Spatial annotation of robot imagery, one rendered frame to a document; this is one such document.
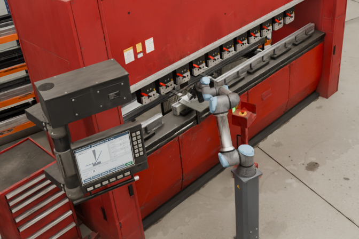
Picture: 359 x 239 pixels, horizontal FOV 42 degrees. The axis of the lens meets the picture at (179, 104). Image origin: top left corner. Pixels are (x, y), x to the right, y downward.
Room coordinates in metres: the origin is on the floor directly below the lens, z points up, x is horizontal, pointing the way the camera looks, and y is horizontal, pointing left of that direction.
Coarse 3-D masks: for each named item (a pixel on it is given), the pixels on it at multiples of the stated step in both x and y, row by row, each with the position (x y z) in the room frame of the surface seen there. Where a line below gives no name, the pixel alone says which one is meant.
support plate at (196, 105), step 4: (184, 100) 3.58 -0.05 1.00; (196, 100) 3.56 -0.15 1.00; (204, 100) 3.54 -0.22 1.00; (184, 104) 3.52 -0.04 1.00; (188, 104) 3.51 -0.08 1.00; (192, 104) 3.50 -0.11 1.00; (196, 104) 3.50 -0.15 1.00; (200, 104) 3.49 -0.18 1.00; (204, 104) 3.48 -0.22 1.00; (208, 104) 3.48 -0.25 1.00; (192, 108) 3.44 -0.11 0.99; (196, 108) 3.43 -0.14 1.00; (200, 108) 3.42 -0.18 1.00; (204, 108) 3.41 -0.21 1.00
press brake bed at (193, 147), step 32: (288, 64) 4.48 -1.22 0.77; (320, 64) 4.91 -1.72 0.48; (256, 96) 4.10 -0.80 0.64; (288, 96) 4.50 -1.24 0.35; (192, 128) 3.48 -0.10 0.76; (256, 128) 4.14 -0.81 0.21; (160, 160) 3.21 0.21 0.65; (192, 160) 3.46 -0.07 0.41; (160, 192) 3.18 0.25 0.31; (192, 192) 3.44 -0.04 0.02
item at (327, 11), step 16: (304, 0) 5.18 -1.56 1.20; (320, 0) 5.03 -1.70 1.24; (336, 0) 4.88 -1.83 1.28; (304, 16) 5.17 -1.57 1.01; (320, 16) 5.02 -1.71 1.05; (336, 16) 4.89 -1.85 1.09; (272, 32) 5.51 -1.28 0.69; (288, 32) 5.33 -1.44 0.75; (336, 32) 4.91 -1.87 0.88; (336, 48) 4.94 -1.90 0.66; (336, 64) 4.96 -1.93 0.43; (320, 80) 4.97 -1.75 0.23; (336, 80) 5.00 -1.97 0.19; (320, 96) 4.95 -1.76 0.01
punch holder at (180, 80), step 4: (188, 64) 3.64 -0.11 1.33; (180, 68) 3.58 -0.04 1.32; (184, 68) 3.61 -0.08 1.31; (188, 68) 3.64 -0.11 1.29; (172, 72) 3.59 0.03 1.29; (176, 72) 3.55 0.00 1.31; (180, 72) 3.57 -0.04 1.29; (184, 72) 3.61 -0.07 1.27; (188, 72) 3.63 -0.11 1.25; (176, 76) 3.55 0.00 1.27; (180, 76) 3.57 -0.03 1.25; (188, 76) 3.63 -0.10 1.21; (176, 80) 3.56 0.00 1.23; (180, 80) 3.56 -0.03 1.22; (184, 80) 3.60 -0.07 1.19; (188, 80) 3.63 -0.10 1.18; (176, 84) 3.57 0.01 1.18; (180, 84) 3.56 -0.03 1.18
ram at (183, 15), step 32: (128, 0) 3.29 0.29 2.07; (160, 0) 3.49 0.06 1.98; (192, 0) 3.72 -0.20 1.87; (224, 0) 3.98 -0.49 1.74; (256, 0) 4.28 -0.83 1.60; (288, 0) 4.63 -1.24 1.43; (128, 32) 3.26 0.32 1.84; (160, 32) 3.47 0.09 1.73; (192, 32) 3.70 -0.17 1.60; (224, 32) 3.97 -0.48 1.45; (128, 64) 3.23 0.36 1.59; (160, 64) 3.44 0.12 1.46
